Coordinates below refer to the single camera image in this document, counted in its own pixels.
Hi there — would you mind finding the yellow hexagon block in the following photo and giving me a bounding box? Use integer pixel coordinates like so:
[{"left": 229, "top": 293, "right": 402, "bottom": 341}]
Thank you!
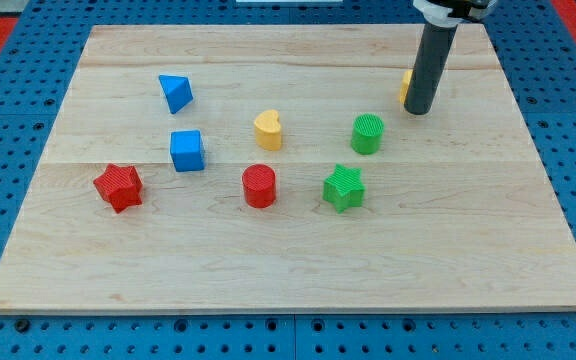
[{"left": 399, "top": 69, "right": 413, "bottom": 105}]

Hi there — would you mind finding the red cylinder block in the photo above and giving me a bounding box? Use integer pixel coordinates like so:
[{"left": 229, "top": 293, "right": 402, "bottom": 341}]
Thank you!
[{"left": 242, "top": 164, "right": 276, "bottom": 208}]

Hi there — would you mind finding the green star block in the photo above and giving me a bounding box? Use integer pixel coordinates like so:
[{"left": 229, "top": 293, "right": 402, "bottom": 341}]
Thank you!
[{"left": 322, "top": 164, "right": 365, "bottom": 213}]

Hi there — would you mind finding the yellow heart block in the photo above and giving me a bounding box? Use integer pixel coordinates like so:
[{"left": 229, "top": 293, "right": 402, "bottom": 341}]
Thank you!
[{"left": 253, "top": 109, "right": 282, "bottom": 151}]

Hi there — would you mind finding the green cylinder block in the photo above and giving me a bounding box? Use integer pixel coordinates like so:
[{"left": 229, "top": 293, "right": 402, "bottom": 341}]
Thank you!
[{"left": 350, "top": 113, "right": 385, "bottom": 155}]

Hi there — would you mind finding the wooden board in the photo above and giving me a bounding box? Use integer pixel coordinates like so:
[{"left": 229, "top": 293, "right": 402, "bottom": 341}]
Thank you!
[{"left": 0, "top": 24, "right": 576, "bottom": 315}]

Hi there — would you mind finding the blue cube block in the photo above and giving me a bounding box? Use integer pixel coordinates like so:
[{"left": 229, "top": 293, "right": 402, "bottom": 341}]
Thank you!
[{"left": 170, "top": 130, "right": 205, "bottom": 172}]

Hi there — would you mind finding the blue triangular prism block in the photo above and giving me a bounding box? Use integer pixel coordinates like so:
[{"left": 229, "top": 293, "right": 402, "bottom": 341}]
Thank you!
[{"left": 158, "top": 75, "right": 194, "bottom": 114}]

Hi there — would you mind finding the red star block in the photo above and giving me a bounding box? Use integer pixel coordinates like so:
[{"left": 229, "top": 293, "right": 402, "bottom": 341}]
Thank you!
[{"left": 93, "top": 164, "right": 143, "bottom": 213}]

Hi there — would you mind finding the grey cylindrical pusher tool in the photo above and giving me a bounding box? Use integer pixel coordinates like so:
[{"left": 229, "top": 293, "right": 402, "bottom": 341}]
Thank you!
[{"left": 404, "top": 23, "right": 457, "bottom": 115}]

